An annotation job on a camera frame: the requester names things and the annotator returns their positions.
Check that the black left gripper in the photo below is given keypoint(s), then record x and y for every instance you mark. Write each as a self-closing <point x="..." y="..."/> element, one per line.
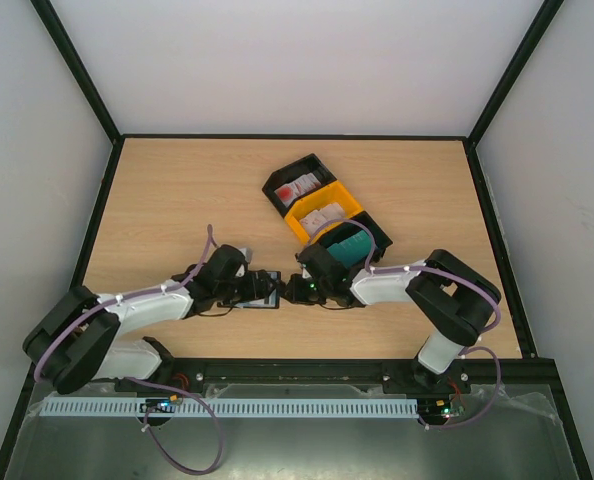
<point x="260" y="283"/>

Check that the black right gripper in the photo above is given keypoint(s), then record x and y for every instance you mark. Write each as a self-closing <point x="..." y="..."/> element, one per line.
<point x="301" y="288"/>

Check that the black leather card holder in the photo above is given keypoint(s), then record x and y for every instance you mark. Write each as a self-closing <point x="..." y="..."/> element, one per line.
<point x="256" y="289"/>

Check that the black bin with teal cards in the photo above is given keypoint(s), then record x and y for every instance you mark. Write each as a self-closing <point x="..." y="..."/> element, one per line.
<point x="338" y="231"/>

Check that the yellow plastic bin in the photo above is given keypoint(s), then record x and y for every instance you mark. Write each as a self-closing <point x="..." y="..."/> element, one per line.
<point x="330" y="202"/>

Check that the black bin with red cards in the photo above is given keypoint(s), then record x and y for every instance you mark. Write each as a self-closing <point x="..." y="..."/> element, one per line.
<point x="308" y="164"/>

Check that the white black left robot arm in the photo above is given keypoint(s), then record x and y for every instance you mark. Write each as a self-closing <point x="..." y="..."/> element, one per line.
<point x="81" y="339"/>

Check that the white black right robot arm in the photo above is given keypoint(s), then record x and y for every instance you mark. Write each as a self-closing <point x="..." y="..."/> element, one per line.
<point x="459" y="302"/>

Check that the teal card stack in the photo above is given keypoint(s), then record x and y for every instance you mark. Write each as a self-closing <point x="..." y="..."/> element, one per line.
<point x="353" y="250"/>

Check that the white floral card stack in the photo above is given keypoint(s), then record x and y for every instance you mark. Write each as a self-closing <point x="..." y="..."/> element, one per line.
<point x="316" y="218"/>

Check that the red white card stack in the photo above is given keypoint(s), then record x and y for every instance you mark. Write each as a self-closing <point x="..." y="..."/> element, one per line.
<point x="291" y="191"/>

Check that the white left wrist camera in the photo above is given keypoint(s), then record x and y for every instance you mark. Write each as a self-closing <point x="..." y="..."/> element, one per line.
<point x="247" y="253"/>

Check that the white slotted cable duct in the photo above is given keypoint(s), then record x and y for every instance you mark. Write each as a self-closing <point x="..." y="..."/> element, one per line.
<point x="230" y="408"/>

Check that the black aluminium frame rail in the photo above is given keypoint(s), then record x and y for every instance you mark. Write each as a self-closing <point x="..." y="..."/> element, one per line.
<point x="399" y="376"/>

